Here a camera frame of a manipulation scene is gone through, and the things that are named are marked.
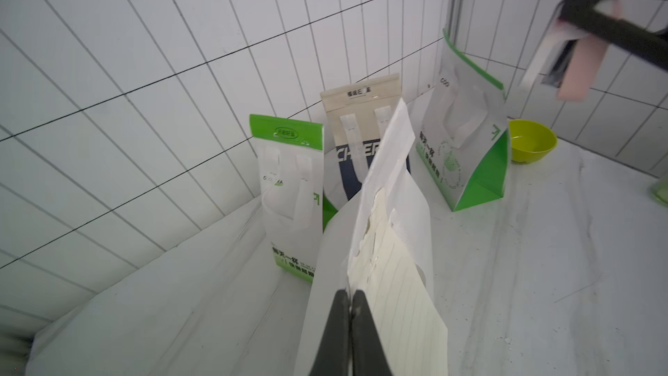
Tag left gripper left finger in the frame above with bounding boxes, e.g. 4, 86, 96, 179
310, 289, 351, 376

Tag navy beige bag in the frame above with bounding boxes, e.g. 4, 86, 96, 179
320, 74, 402, 210

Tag green white bag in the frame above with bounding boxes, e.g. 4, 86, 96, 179
416, 32, 511, 212
249, 114, 337, 282

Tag green bowl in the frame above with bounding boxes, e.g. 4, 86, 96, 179
509, 119, 558, 164

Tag white paper bag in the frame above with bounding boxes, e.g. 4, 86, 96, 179
294, 102, 448, 375

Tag green glass coaster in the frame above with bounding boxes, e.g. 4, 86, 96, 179
651, 174, 668, 206

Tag pink stapler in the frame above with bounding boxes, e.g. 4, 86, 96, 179
520, 0, 610, 102

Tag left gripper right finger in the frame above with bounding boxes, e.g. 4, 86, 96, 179
351, 290, 391, 376

